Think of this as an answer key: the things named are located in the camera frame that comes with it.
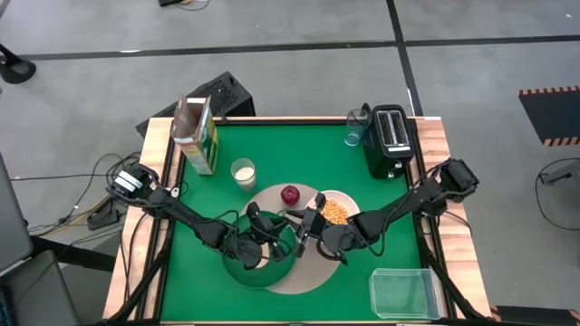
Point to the grey computer monitor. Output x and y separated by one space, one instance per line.
13 217

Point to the white bowl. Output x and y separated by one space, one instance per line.
352 207

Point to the dark grey chair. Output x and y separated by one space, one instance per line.
36 294

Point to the glass of milk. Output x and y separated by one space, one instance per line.
244 174

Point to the black plastic crate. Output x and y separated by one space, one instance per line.
226 93

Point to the red apple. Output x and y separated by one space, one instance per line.
290 195

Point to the black power adapter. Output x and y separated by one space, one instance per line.
104 219

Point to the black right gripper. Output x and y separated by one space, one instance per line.
312 224

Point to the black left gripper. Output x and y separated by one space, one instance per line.
265 233

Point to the grey floor device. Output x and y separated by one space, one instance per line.
559 174

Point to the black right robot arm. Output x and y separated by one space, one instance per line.
408 199

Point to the black stand base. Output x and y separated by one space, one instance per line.
16 70

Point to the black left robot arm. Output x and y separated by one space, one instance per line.
181 210

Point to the black toaster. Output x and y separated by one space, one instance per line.
385 149

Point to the green table mat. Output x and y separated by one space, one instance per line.
294 154

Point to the clear drinking glass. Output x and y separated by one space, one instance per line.
355 131

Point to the beige round placemat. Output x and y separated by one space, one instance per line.
312 271

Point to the panda cereal box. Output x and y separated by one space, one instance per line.
199 145

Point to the green round plate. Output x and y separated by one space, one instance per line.
254 277

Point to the clear plastic container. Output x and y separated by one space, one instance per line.
399 294

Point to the black orange striped platform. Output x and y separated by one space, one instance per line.
553 113
534 317

